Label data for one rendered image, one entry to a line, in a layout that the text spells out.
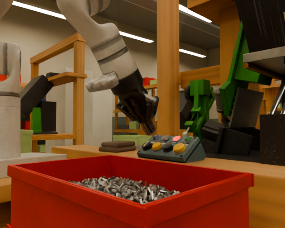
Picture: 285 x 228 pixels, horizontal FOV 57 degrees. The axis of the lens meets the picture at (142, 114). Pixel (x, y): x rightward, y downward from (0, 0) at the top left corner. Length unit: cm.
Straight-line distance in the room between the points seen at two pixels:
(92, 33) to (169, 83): 92
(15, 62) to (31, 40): 735
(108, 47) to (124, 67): 5
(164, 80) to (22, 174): 111
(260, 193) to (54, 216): 34
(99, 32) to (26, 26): 772
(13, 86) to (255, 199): 66
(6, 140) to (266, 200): 64
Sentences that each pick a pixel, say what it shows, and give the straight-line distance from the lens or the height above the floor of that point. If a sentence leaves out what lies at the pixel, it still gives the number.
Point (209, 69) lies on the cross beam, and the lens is 138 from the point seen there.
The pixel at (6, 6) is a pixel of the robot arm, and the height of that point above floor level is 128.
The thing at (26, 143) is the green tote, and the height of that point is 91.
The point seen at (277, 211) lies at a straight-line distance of 51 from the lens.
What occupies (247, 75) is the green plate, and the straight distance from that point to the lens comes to 79.
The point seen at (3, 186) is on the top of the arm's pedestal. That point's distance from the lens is 69.
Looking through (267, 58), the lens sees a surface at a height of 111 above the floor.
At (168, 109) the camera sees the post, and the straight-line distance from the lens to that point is 140.
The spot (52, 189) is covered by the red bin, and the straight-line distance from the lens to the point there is 35.
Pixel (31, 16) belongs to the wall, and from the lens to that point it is 838.
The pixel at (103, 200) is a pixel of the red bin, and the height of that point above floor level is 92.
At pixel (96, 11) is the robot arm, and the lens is 56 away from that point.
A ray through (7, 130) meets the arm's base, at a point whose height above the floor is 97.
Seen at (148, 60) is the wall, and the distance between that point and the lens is 1042.
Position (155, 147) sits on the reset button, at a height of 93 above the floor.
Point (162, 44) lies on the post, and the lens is 149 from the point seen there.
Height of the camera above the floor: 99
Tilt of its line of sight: 2 degrees up
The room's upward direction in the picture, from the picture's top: straight up
